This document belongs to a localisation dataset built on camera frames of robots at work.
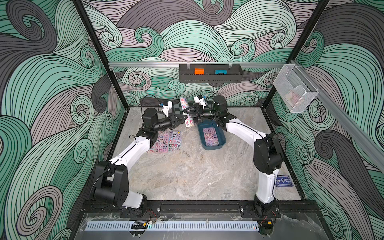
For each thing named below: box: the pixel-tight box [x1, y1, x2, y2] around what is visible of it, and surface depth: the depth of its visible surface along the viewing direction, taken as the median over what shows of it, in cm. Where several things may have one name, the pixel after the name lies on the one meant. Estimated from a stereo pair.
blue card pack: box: [275, 175, 294, 188], surface depth 83 cm
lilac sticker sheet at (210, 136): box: [202, 127, 220, 146], surface depth 103 cm
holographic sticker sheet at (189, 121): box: [179, 97, 194, 128], surface depth 77 cm
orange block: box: [194, 68, 205, 75], surface depth 96 cm
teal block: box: [214, 69, 228, 75], surface depth 97 cm
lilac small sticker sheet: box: [168, 130, 182, 152], surface depth 102 cm
